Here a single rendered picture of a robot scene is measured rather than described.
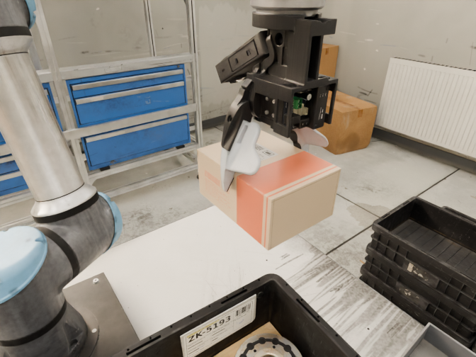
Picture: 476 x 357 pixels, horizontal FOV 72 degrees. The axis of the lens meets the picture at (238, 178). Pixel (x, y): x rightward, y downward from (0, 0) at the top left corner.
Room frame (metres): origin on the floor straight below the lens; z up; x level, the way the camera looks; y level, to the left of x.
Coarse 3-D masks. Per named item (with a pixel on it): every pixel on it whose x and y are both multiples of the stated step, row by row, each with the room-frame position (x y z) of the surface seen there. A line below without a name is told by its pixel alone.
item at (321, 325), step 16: (240, 288) 0.33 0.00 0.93; (256, 288) 0.34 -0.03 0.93; (288, 288) 0.33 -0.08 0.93; (224, 304) 0.31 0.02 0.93; (304, 304) 0.31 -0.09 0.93; (192, 320) 0.28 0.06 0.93; (320, 320) 0.28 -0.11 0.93; (160, 336) 0.26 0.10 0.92; (336, 336) 0.26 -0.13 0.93; (128, 352) 0.24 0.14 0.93; (352, 352) 0.24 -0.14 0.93
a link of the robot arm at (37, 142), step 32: (0, 0) 0.53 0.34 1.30; (32, 0) 0.58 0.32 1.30; (0, 32) 0.51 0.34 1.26; (0, 64) 0.50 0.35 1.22; (32, 64) 0.55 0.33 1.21; (0, 96) 0.49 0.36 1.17; (32, 96) 0.51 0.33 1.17; (0, 128) 0.49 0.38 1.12; (32, 128) 0.49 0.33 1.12; (32, 160) 0.47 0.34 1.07; (64, 160) 0.50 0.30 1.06; (32, 192) 0.47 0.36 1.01; (64, 192) 0.48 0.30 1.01; (96, 192) 0.52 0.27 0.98; (64, 224) 0.45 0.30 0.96; (96, 224) 0.47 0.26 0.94; (96, 256) 0.45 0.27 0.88
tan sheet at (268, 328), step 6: (264, 324) 0.34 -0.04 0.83; (270, 324) 0.34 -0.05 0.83; (258, 330) 0.33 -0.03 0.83; (264, 330) 0.33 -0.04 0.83; (270, 330) 0.33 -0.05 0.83; (276, 330) 0.33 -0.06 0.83; (246, 336) 0.32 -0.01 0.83; (240, 342) 0.31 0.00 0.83; (228, 348) 0.30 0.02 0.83; (234, 348) 0.30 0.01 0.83; (216, 354) 0.29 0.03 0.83; (222, 354) 0.29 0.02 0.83; (228, 354) 0.29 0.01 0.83; (234, 354) 0.29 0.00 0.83
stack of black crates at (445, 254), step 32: (384, 224) 0.94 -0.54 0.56; (416, 224) 1.03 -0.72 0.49; (448, 224) 0.96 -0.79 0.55; (384, 256) 0.85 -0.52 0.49; (416, 256) 0.78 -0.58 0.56; (448, 256) 0.85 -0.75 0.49; (384, 288) 0.82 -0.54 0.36; (416, 288) 0.75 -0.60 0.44; (448, 288) 0.69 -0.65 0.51; (416, 320) 0.72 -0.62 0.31; (448, 320) 0.66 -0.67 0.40
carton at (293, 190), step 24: (216, 144) 0.43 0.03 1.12; (264, 144) 0.43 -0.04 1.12; (288, 144) 0.43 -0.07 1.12; (216, 168) 0.38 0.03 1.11; (264, 168) 0.36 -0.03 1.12; (288, 168) 0.36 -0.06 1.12; (312, 168) 0.36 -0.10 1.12; (336, 168) 0.36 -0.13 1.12; (216, 192) 0.38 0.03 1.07; (240, 192) 0.34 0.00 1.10; (264, 192) 0.31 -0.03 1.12; (288, 192) 0.31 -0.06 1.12; (312, 192) 0.33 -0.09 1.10; (336, 192) 0.36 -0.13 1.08; (240, 216) 0.34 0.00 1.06; (264, 216) 0.30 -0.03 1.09; (288, 216) 0.31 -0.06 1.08; (312, 216) 0.34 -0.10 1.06; (264, 240) 0.30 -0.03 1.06
